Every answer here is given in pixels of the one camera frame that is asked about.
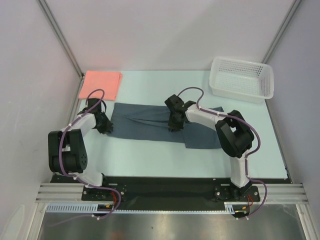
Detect aluminium frame post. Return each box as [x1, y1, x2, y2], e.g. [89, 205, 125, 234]
[261, 0, 304, 64]
[36, 0, 84, 80]

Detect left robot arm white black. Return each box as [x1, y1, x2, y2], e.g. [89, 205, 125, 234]
[48, 98, 114, 200]

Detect right aluminium frame post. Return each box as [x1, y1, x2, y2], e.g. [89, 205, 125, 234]
[261, 0, 304, 64]

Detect aluminium front rail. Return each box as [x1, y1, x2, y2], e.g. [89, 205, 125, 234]
[36, 183, 309, 205]

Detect left aluminium frame post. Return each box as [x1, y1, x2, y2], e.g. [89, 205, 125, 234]
[36, 0, 84, 80]

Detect white slotted cable duct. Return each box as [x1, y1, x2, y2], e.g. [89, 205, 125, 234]
[46, 203, 247, 215]

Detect white plastic perforated basket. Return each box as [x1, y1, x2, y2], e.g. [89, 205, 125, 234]
[209, 56, 275, 104]

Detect folded pink t shirt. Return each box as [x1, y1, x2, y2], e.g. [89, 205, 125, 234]
[78, 70, 123, 101]

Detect blue-grey t shirt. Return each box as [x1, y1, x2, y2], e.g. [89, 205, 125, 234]
[109, 102, 221, 150]

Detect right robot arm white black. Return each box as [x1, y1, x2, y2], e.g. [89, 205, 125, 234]
[164, 94, 255, 201]

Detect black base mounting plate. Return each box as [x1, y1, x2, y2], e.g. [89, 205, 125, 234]
[49, 174, 293, 212]

